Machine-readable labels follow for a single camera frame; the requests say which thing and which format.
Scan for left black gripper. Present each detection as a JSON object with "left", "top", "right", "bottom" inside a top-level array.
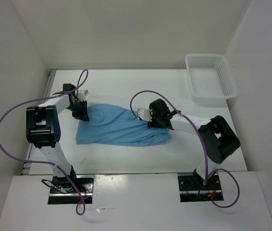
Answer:
[{"left": 66, "top": 99, "right": 89, "bottom": 121}]

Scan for light blue shorts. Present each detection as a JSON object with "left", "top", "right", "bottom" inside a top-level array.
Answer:
[{"left": 75, "top": 103, "right": 171, "bottom": 147}]

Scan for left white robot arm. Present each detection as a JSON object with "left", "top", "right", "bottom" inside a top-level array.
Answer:
[{"left": 26, "top": 84, "right": 89, "bottom": 193}]

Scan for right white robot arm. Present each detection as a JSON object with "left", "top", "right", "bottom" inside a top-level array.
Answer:
[{"left": 146, "top": 99, "right": 240, "bottom": 189}]

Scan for white plastic basket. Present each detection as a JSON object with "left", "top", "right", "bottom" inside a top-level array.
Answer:
[{"left": 185, "top": 53, "right": 238, "bottom": 105}]

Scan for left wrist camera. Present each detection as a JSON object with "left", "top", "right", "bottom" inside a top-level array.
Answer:
[{"left": 75, "top": 90, "right": 88, "bottom": 102}]

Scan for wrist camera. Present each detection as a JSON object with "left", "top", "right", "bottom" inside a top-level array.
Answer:
[
  {"left": 75, "top": 90, "right": 88, "bottom": 102},
  {"left": 137, "top": 108, "right": 152, "bottom": 122}
]

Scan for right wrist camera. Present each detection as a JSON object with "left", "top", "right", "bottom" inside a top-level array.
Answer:
[{"left": 137, "top": 108, "right": 152, "bottom": 122}]

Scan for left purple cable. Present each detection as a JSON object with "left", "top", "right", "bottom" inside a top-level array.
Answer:
[{"left": 0, "top": 69, "right": 89, "bottom": 215}]

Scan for purple cable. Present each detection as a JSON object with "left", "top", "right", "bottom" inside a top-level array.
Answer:
[
  {"left": 129, "top": 90, "right": 241, "bottom": 208},
  {"left": 0, "top": 69, "right": 89, "bottom": 215}
]

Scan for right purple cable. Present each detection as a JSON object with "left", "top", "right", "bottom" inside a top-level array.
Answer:
[{"left": 129, "top": 90, "right": 241, "bottom": 208}]

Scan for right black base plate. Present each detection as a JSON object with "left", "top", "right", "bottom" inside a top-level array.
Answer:
[{"left": 177, "top": 173, "right": 224, "bottom": 203}]

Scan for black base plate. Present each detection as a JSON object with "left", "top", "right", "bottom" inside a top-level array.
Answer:
[
  {"left": 41, "top": 175, "right": 94, "bottom": 205},
  {"left": 177, "top": 173, "right": 224, "bottom": 203}
]

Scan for aluminium table edge rail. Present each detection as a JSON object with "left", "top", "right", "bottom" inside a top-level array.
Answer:
[{"left": 21, "top": 68, "right": 57, "bottom": 175}]

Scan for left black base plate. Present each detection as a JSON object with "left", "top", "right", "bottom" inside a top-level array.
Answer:
[{"left": 41, "top": 175, "right": 94, "bottom": 205}]

